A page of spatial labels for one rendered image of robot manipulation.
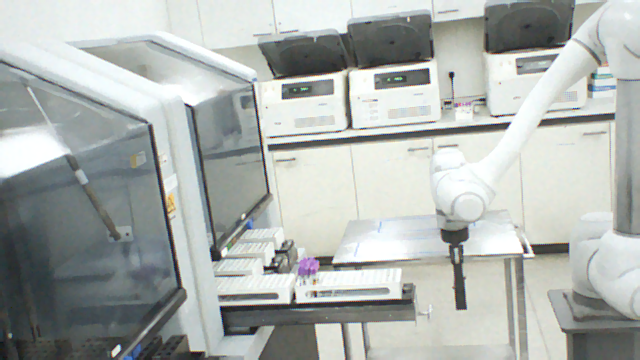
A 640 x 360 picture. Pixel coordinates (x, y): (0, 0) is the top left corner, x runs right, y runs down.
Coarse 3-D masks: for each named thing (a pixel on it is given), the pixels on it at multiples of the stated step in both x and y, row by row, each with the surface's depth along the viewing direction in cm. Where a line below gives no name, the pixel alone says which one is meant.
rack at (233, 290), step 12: (240, 276) 196; (252, 276) 195; (264, 276) 194; (276, 276) 193; (288, 276) 192; (216, 288) 190; (228, 288) 188; (240, 288) 187; (252, 288) 186; (264, 288) 185; (276, 288) 184; (288, 288) 184; (228, 300) 190; (240, 300) 193; (252, 300) 192; (264, 300) 186; (276, 300) 185; (288, 300) 184
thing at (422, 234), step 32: (352, 224) 247; (384, 224) 243; (416, 224) 238; (480, 224) 229; (512, 224) 225; (352, 256) 214; (384, 256) 210; (416, 256) 207; (448, 256) 204; (480, 256) 202; (512, 256) 200; (512, 288) 247; (512, 320) 250; (384, 352) 258; (416, 352) 255; (448, 352) 252; (480, 352) 249; (512, 352) 246
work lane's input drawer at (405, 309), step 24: (408, 288) 184; (240, 312) 186; (264, 312) 184; (288, 312) 183; (312, 312) 182; (336, 312) 181; (360, 312) 179; (384, 312) 178; (408, 312) 177; (432, 312) 182
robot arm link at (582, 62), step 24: (576, 48) 161; (552, 72) 164; (576, 72) 162; (528, 96) 165; (552, 96) 163; (528, 120) 159; (504, 144) 156; (480, 168) 154; (504, 168) 155; (456, 192) 151; (480, 192) 150; (456, 216) 152; (480, 216) 151
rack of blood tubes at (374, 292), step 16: (320, 272) 191; (336, 272) 190; (352, 272) 188; (368, 272) 187; (384, 272) 185; (400, 272) 184; (304, 288) 182; (320, 288) 181; (336, 288) 181; (352, 288) 180; (368, 288) 179; (384, 288) 188; (400, 288) 178
